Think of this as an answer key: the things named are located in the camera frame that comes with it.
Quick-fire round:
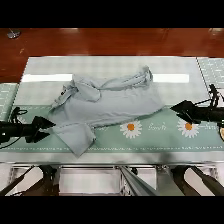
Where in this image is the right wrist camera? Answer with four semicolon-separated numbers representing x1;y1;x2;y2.
196;83;222;108

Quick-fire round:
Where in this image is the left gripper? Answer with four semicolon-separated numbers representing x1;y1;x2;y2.
19;115;57;144

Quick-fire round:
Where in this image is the silver frame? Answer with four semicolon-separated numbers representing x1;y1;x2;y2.
0;161;224;197

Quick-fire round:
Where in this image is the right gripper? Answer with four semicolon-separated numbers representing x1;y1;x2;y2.
169;99;215;125

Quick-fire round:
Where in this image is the pale grey shirt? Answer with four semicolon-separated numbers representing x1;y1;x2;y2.
47;64;167;158

